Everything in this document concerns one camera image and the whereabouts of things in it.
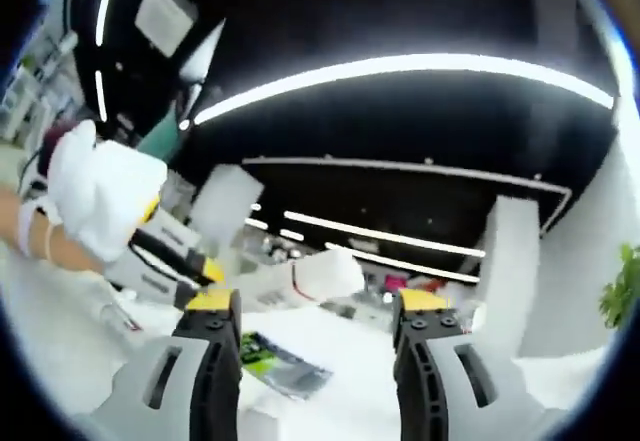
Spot green potted plant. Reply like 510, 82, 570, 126
599, 243, 640, 330

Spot large white pillar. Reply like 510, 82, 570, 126
479, 194, 544, 357

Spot ceiling air conditioner unit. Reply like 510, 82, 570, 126
134, 0, 199, 58

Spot green hanging banner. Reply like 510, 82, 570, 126
137, 108, 184, 162

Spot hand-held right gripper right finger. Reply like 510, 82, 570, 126
392, 289, 544, 441

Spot white skincare tube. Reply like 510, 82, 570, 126
249, 248, 367, 312

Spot long ceiling light strip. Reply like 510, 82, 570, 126
192, 53, 616, 127

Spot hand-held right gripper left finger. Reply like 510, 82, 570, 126
115, 288, 244, 441

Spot white shelf rack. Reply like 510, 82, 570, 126
0, 30, 76, 142

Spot white wrist strap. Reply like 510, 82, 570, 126
18, 203, 56, 260

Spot green skincare sachet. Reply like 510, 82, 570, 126
239, 330, 334, 401

